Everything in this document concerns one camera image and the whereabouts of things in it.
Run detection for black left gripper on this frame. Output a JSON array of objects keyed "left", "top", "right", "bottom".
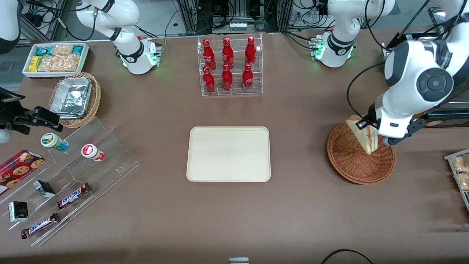
[{"left": 356, "top": 103, "right": 378, "bottom": 129}]

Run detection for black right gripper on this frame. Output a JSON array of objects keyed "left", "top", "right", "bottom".
[{"left": 0, "top": 87, "right": 63, "bottom": 134}]

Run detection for triangular sandwich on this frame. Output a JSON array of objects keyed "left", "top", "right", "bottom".
[{"left": 346, "top": 115, "right": 380, "bottom": 155}]

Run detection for round brown wicker basket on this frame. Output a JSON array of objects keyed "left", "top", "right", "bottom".
[{"left": 327, "top": 122, "right": 396, "bottom": 185}]

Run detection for light wicker basket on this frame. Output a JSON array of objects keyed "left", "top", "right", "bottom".
[{"left": 49, "top": 72, "right": 101, "bottom": 128}]

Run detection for grey metal snack tray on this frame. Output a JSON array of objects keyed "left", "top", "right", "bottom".
[{"left": 444, "top": 148, "right": 469, "bottom": 213}]

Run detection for cream rectangular serving tray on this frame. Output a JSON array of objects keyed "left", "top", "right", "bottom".
[{"left": 186, "top": 126, "right": 271, "bottom": 183}]

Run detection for green lid white cup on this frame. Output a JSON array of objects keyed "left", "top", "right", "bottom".
[{"left": 40, "top": 133, "right": 69, "bottom": 152}]

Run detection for silver foil container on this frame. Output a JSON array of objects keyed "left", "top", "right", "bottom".
[{"left": 50, "top": 77, "right": 92, "bottom": 120}]

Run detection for white rectangular snack bin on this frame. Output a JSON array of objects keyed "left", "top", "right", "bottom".
[{"left": 23, "top": 43, "right": 90, "bottom": 78}]

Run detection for large clear cracker bag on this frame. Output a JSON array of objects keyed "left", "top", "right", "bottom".
[{"left": 38, "top": 54, "right": 80, "bottom": 72}]

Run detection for red lid white cup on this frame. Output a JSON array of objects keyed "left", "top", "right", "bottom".
[{"left": 81, "top": 144, "right": 106, "bottom": 162}]

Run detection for red plaid cookie box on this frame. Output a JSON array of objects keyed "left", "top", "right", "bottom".
[{"left": 0, "top": 150, "right": 45, "bottom": 195}]

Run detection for small clear cracker bag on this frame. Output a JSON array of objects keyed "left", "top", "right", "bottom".
[{"left": 51, "top": 44, "right": 74, "bottom": 56}]

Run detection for small black box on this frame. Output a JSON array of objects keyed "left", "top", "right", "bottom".
[{"left": 33, "top": 180, "right": 56, "bottom": 198}]

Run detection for clear acrylic step display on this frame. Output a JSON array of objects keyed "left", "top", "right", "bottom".
[{"left": 0, "top": 117, "right": 140, "bottom": 247}]

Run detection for snickers chocolate bar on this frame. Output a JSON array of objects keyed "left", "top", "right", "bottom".
[
  {"left": 21, "top": 213, "right": 60, "bottom": 239},
  {"left": 57, "top": 183, "right": 91, "bottom": 209}
]

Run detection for black food warmer machine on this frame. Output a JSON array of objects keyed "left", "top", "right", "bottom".
[{"left": 381, "top": 5, "right": 469, "bottom": 129}]

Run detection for black and white box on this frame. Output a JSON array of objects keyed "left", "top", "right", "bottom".
[{"left": 8, "top": 201, "right": 29, "bottom": 222}]

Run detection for clear pastry bag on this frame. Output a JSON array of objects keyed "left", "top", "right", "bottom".
[
  {"left": 451, "top": 155, "right": 469, "bottom": 173},
  {"left": 454, "top": 172, "right": 469, "bottom": 191}
]

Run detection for red cola bottle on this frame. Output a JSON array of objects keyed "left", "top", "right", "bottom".
[
  {"left": 245, "top": 36, "right": 257, "bottom": 67},
  {"left": 222, "top": 37, "right": 234, "bottom": 70},
  {"left": 203, "top": 66, "right": 215, "bottom": 94},
  {"left": 221, "top": 64, "right": 233, "bottom": 92},
  {"left": 203, "top": 39, "right": 217, "bottom": 71},
  {"left": 242, "top": 63, "right": 254, "bottom": 92}
]

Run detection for clear acrylic bottle rack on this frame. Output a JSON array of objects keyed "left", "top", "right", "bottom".
[{"left": 197, "top": 33, "right": 263, "bottom": 96}]

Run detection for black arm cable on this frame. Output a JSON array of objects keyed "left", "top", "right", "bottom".
[{"left": 346, "top": 62, "right": 386, "bottom": 121}]

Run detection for black cable loop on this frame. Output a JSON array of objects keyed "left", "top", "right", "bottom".
[{"left": 321, "top": 249, "right": 374, "bottom": 264}]

